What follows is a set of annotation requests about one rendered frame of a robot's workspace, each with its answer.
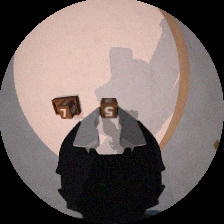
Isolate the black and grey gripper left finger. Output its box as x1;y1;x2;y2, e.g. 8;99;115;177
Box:
56;106;101;175

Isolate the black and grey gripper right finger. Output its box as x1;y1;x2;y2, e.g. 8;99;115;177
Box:
117;106;165;172

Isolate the brown rectangular tray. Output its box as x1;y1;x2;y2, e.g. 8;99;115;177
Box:
51;96;81;115

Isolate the brown cube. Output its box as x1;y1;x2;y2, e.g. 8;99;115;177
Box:
100;98;118;118
57;100;76;119

